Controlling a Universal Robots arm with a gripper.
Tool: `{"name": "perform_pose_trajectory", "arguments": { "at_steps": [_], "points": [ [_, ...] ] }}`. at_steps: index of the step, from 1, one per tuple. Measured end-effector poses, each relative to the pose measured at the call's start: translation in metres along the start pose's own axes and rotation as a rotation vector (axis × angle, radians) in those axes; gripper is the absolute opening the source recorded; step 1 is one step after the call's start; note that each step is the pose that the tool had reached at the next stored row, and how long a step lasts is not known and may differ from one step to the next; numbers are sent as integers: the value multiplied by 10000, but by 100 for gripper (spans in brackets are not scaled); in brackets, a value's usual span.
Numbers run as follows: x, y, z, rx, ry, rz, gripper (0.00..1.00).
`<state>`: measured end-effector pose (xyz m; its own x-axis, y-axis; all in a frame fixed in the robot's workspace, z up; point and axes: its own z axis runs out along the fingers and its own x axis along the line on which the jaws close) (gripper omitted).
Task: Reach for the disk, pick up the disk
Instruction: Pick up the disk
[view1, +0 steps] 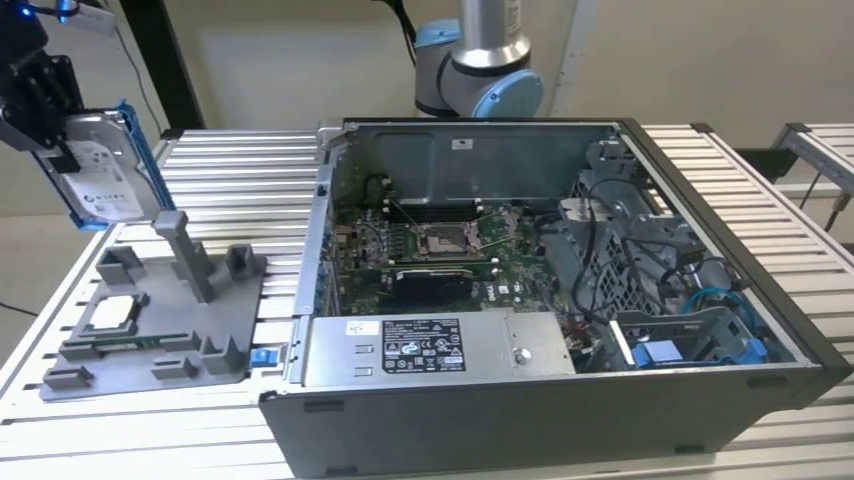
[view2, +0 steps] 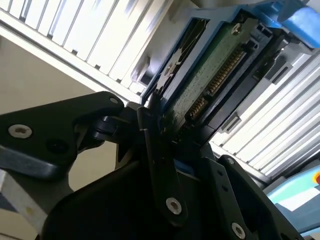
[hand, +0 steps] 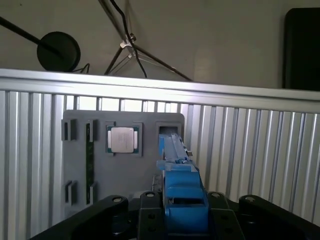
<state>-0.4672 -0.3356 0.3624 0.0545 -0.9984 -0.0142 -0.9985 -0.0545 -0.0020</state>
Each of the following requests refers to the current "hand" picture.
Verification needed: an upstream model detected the silver CPU chip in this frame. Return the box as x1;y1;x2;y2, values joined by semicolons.
107;126;139;154

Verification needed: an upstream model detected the black round base stand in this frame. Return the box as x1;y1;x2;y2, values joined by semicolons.
0;16;82;74

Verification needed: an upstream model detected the thin metal tripod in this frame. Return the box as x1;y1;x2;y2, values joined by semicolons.
97;0;194;82

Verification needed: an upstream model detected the grey plastic parts rack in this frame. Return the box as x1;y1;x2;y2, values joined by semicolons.
61;109;187;214

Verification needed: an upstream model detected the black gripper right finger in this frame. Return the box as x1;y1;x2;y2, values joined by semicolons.
207;191;320;240

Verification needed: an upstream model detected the green RAM stick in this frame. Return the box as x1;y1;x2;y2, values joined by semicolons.
85;124;96;206

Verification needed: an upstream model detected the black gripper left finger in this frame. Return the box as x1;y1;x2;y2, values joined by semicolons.
29;191;168;240

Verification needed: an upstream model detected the grey disk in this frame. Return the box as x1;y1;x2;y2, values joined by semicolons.
151;132;211;237

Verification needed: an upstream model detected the large black rounded panel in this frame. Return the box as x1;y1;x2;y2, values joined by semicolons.
283;7;320;90

